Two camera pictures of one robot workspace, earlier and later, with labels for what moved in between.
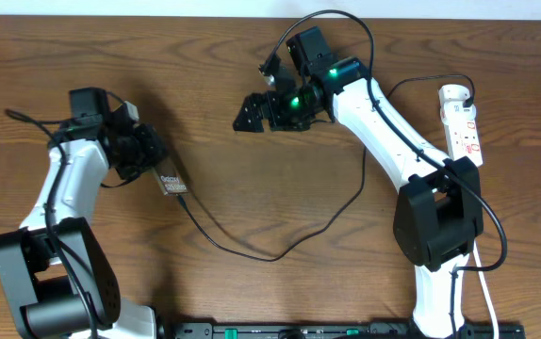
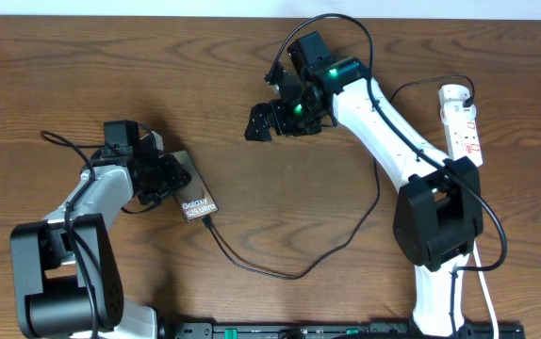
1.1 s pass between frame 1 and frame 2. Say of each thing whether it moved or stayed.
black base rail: stayed
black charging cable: moved
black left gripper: moved
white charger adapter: stayed
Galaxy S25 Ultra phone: moved
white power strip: stayed
